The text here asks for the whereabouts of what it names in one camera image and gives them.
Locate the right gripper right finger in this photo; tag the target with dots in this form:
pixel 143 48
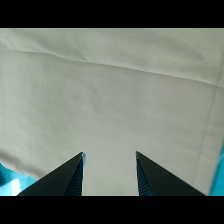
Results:
pixel 158 181

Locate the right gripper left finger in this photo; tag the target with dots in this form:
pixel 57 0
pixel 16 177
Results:
pixel 65 181

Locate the cream garment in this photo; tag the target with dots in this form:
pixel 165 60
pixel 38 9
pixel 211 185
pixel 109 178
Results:
pixel 110 100

